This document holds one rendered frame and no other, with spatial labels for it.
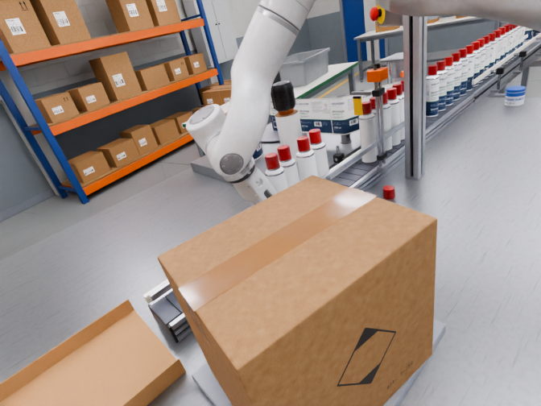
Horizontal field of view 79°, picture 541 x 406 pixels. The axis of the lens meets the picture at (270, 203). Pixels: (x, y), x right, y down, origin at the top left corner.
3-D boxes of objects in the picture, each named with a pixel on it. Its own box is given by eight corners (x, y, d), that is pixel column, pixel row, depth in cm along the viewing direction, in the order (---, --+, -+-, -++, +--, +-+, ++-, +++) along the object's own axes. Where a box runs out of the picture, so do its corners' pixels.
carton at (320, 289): (330, 283, 73) (312, 173, 60) (433, 354, 54) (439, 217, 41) (211, 370, 60) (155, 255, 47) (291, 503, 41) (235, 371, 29)
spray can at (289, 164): (295, 206, 99) (282, 142, 89) (308, 210, 95) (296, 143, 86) (283, 214, 96) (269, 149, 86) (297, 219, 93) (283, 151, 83)
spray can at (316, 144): (322, 188, 105) (312, 126, 95) (336, 192, 101) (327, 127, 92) (311, 196, 102) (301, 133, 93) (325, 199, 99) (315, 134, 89)
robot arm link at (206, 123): (255, 160, 72) (244, 143, 79) (223, 110, 63) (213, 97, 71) (223, 181, 72) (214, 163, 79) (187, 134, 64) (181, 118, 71)
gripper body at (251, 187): (262, 159, 75) (282, 192, 82) (235, 154, 82) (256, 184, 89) (241, 183, 72) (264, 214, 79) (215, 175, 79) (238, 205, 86)
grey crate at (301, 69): (298, 75, 354) (295, 53, 343) (333, 71, 332) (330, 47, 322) (270, 90, 312) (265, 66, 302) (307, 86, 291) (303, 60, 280)
